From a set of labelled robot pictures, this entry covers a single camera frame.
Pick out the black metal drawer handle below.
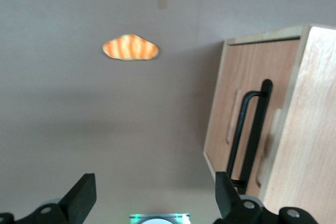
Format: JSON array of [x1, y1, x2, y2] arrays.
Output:
[[226, 79, 273, 195]]

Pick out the light wooden drawer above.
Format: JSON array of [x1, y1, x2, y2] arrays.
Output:
[[203, 37, 301, 204]]

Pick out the orange striped toy bread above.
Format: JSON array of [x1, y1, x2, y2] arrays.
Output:
[[102, 34, 160, 61]]

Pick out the light wooden drawer cabinet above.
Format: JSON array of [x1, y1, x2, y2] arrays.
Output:
[[202, 23, 336, 224]]

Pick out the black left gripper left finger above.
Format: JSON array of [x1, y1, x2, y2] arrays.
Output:
[[15, 173, 97, 224]]

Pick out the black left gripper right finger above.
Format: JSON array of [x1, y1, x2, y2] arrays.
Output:
[[214, 171, 320, 224]]

